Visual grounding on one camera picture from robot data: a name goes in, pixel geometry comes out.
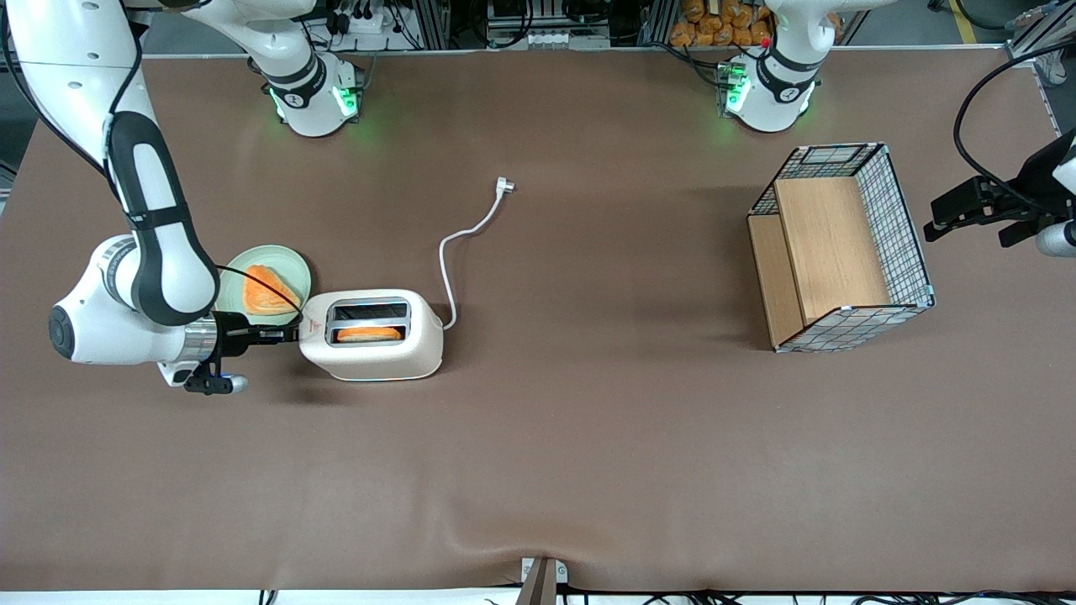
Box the white power strip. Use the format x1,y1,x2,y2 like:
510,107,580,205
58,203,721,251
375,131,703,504
324,0,406,36

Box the bag of bread rolls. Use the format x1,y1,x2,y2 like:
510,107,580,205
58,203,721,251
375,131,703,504
670,0,843,48

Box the white toaster power cord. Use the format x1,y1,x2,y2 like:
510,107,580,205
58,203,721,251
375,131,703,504
438,176,516,331

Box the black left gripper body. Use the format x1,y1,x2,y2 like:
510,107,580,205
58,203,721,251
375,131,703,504
979,129,1076,248

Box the brown table mat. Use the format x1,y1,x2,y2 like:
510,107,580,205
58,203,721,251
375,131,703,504
0,46,1076,593

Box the wire basket with wooden shelf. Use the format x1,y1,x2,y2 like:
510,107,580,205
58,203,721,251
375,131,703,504
746,142,936,354

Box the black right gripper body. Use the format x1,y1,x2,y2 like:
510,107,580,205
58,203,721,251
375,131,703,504
200,311,255,360

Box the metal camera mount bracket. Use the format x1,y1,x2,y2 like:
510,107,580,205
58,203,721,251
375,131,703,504
517,556,569,605

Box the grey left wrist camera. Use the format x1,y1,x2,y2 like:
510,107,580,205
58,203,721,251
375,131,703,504
1035,220,1076,258

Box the triangular orange pastry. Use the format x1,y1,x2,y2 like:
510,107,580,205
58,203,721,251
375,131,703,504
243,265,302,317

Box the pale green round plate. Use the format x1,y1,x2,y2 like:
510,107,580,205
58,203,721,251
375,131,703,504
215,245,313,325

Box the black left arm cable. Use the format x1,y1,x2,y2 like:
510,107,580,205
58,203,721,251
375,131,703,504
952,40,1076,216

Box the white two-slot toaster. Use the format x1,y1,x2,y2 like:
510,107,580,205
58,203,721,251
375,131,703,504
298,288,445,383

